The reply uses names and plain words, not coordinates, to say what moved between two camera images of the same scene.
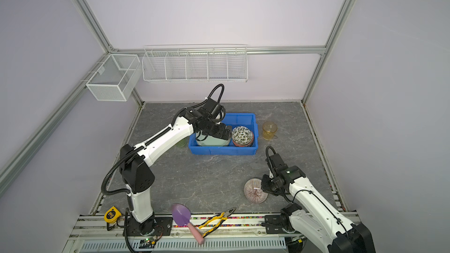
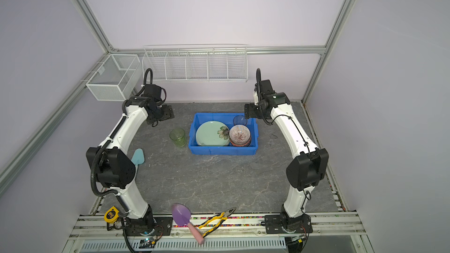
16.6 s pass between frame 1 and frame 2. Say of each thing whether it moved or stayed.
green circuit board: stayed
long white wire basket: stayed
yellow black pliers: stayed
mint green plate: stayed
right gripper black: moved
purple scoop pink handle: stayed
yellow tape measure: stayed
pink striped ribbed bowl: moved
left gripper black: moved
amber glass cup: moved
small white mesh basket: stayed
